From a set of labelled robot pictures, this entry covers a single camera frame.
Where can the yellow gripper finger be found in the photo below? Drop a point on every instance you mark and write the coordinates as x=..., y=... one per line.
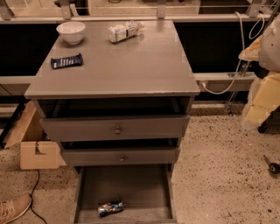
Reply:
x=263, y=99
x=251, y=53

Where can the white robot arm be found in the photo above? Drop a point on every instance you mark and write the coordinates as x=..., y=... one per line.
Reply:
x=269, y=52

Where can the black tool on floor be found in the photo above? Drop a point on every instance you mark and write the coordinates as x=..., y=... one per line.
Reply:
x=274, y=168

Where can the grey middle drawer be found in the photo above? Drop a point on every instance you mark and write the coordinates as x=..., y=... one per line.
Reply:
x=137, y=156

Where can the white ceramic bowl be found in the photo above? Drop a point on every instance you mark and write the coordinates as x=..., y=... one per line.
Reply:
x=71, y=32

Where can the grey top drawer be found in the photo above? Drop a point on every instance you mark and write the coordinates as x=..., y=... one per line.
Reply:
x=114, y=128

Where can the white plastic bottle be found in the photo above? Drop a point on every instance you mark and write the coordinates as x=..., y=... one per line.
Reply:
x=124, y=31

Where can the cardboard box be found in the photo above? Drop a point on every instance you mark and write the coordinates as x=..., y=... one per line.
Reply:
x=36, y=152

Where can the grey bottom drawer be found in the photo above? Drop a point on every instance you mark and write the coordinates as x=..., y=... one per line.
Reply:
x=144, y=189

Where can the grey drawer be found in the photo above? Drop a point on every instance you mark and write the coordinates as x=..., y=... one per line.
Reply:
x=137, y=156
x=144, y=189
x=114, y=128

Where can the grey wall rail shelf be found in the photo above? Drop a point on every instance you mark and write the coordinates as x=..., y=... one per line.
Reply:
x=218, y=82

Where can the tan sneaker shoe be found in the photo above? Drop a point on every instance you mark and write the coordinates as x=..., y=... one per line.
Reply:
x=11, y=210

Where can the grey drawer cabinet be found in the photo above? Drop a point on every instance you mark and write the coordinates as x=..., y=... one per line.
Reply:
x=148, y=75

